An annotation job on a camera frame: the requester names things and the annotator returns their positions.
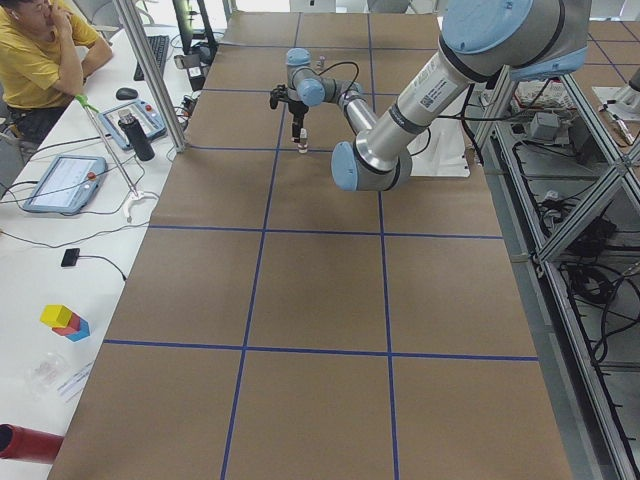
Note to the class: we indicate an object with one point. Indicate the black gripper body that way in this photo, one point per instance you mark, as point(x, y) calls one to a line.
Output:
point(298, 109)

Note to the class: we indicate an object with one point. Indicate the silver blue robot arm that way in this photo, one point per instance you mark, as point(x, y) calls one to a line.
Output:
point(537, 40)

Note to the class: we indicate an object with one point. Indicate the blue teach pendant far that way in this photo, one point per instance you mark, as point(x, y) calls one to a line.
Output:
point(144, 114)

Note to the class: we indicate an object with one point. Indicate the blue teach pendant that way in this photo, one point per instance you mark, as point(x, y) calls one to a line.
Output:
point(144, 114)
point(69, 183)

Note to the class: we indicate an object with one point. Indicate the black keyboard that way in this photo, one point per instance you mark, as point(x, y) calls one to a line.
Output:
point(159, 46)

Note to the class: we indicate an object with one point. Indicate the black water bottle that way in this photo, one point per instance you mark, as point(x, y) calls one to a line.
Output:
point(135, 134)

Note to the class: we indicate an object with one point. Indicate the black computer mouse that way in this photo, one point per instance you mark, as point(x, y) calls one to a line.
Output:
point(126, 93)

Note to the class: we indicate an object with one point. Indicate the blue teach pendant near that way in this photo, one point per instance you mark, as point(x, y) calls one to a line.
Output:
point(69, 183)

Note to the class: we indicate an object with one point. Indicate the grey power adapter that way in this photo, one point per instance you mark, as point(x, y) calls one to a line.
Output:
point(545, 126)

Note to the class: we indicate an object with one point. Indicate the man in yellow shirt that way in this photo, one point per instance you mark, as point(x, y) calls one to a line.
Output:
point(47, 53)

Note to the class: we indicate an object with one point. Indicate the small black puck device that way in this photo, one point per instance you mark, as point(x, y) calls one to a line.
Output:
point(70, 257)

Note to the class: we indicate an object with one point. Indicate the blue toy block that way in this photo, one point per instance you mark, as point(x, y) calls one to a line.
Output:
point(84, 332)

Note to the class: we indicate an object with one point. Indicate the red toy block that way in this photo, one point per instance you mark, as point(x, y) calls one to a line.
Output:
point(73, 326)

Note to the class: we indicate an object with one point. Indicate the yellow toy block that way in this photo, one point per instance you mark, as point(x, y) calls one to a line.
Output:
point(55, 315)

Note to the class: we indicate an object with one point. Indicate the clear plastic bag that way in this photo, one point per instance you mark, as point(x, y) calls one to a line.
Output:
point(45, 373)

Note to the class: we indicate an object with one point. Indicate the red cylinder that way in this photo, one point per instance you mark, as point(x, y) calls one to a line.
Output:
point(25, 444)

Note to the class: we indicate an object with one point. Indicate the aluminium frame post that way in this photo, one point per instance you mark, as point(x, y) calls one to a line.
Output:
point(135, 31)

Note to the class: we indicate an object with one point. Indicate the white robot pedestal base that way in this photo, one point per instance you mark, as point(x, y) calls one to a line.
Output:
point(440, 151)

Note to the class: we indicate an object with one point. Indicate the green handled reacher grabber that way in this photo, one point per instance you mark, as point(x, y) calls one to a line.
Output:
point(134, 195)

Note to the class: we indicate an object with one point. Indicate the aluminium frame rack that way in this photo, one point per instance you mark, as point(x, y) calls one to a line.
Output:
point(570, 210)

